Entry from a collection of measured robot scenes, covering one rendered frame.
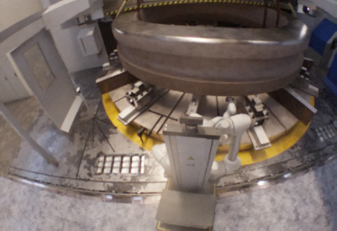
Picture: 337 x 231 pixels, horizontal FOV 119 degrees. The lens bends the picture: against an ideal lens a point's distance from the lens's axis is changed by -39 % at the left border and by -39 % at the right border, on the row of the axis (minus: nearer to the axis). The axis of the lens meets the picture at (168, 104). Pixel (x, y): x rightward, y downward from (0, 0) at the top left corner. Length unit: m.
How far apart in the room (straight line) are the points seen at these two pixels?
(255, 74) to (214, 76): 0.69
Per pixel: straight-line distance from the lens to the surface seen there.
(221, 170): 1.74
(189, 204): 1.73
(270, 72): 2.86
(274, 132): 3.11
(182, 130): 0.94
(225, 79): 2.48
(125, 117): 3.04
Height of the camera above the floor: 2.54
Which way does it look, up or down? 44 degrees down
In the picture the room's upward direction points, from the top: 9 degrees counter-clockwise
